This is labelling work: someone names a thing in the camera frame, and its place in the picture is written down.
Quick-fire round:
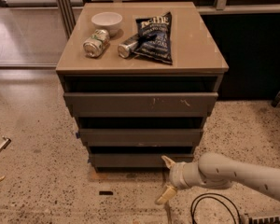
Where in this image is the grey power strip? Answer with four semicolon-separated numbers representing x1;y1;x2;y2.
241;214;280;224

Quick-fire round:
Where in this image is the dark silver soda can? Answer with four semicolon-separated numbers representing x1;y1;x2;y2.
118;34;139;59

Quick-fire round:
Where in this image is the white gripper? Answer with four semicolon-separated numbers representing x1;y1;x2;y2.
155;155;204;205

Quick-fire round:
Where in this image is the grey top drawer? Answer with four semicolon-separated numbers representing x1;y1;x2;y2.
63;92;217;118

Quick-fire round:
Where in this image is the metal bar at left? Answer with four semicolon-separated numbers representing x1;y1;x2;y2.
0;137;11;152

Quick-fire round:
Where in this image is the white bowl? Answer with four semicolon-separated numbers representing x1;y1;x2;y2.
91;12;123;37

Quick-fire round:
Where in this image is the grey drawer cabinet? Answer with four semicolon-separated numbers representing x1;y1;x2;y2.
56;2;228;161

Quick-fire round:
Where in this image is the dark object at right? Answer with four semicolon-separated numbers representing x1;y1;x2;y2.
271;91;280;107

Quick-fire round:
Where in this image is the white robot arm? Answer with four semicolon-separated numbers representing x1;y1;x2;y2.
155;152;280;205

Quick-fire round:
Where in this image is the grey middle drawer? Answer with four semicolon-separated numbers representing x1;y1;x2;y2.
79;129;203;147

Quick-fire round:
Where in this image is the dark blue chips bag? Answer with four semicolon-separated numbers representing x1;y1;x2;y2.
134;12;173;64

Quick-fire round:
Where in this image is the grey bottom drawer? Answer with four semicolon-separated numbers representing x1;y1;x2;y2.
89;153;195;169

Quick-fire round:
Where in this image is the black cable loop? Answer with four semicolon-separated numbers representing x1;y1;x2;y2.
189;192;241;224

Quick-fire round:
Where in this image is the green white soda can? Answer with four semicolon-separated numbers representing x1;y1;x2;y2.
83;29;110;58

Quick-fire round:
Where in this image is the grey drawer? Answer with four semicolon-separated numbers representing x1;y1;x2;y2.
89;153;195;169
79;129;203;147
63;92;217;118

